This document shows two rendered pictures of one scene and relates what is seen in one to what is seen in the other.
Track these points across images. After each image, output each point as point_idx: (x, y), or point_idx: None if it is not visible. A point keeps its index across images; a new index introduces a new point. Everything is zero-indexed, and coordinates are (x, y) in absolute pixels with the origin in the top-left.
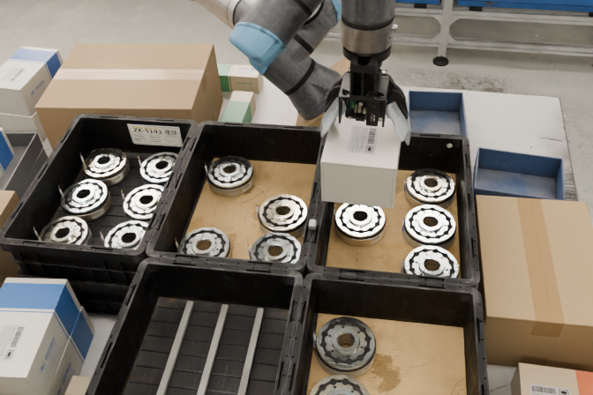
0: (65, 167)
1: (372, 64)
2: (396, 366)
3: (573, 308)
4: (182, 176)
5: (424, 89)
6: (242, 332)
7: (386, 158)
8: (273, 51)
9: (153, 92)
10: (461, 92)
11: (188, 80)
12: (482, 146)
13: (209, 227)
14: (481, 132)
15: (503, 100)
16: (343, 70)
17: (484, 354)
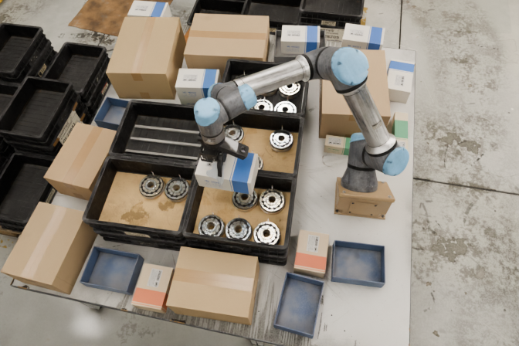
0: None
1: (198, 137)
2: (168, 210)
3: (179, 286)
4: (260, 114)
5: (408, 267)
6: (192, 154)
7: (201, 171)
8: None
9: (337, 94)
10: (407, 294)
11: (348, 108)
12: (344, 296)
13: (242, 133)
14: (358, 298)
15: (398, 323)
16: (374, 193)
17: (147, 230)
